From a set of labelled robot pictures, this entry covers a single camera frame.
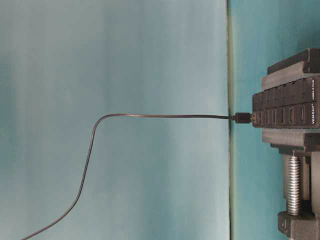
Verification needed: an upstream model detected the black USB cable with plug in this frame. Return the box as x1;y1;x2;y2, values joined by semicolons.
22;112;252;240

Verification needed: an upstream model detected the black multi-port USB hub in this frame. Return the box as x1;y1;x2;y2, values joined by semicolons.
252;75;320;129

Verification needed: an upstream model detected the black bench vise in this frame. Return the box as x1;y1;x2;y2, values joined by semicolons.
261;48;320;240

